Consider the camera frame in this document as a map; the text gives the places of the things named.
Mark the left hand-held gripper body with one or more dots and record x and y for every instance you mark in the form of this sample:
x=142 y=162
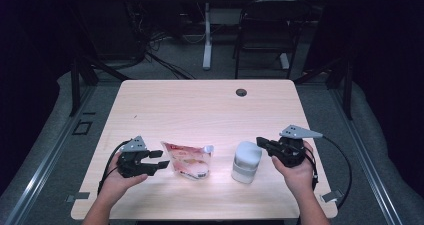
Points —
x=131 y=163

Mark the red and white refill pouch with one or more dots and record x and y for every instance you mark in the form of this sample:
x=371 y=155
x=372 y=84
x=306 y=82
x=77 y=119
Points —
x=190 y=161

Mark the white desk leg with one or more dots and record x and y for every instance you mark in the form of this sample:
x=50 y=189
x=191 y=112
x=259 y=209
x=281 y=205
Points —
x=207 y=45

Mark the grey metal floor rail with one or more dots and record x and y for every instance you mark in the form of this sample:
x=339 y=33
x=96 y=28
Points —
x=43 y=171
x=366 y=171

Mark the person's right hand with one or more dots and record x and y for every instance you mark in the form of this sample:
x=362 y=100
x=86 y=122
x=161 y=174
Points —
x=298 y=181

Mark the person's left hand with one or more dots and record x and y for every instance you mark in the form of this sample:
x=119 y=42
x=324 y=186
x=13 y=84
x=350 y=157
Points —
x=116 y=185

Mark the black square floor outlet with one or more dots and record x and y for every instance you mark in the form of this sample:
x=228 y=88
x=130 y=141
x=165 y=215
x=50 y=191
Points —
x=82 y=127

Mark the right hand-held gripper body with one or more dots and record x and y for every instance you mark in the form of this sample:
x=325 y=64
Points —
x=291 y=151

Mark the white under-desk tray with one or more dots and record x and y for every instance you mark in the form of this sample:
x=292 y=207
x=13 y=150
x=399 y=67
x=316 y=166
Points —
x=225 y=16

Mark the grey tape strip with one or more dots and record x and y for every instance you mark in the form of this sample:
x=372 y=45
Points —
x=331 y=196
x=78 y=197

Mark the black metal stand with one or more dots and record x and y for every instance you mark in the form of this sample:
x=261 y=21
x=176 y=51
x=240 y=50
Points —
x=348 y=91
x=75 y=85

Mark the white lidded plastic container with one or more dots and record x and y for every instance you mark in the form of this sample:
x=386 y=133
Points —
x=246 y=161

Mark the white desk foot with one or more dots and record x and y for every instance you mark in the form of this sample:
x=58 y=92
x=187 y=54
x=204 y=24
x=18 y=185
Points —
x=284 y=61

